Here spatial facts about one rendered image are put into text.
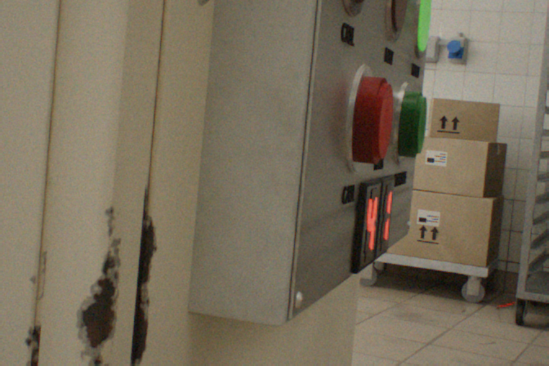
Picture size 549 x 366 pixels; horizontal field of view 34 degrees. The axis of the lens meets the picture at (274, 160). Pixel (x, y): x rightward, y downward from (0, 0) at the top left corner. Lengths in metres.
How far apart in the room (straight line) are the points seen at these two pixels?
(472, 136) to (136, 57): 3.92
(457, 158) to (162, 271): 3.85
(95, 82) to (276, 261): 0.07
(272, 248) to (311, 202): 0.02
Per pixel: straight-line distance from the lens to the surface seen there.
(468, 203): 4.02
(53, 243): 0.22
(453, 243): 4.04
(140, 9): 0.22
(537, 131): 3.63
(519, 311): 3.73
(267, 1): 0.25
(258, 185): 0.25
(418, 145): 0.40
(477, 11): 4.52
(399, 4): 0.36
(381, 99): 0.30
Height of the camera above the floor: 0.76
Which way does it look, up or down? 3 degrees down
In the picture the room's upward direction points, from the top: 5 degrees clockwise
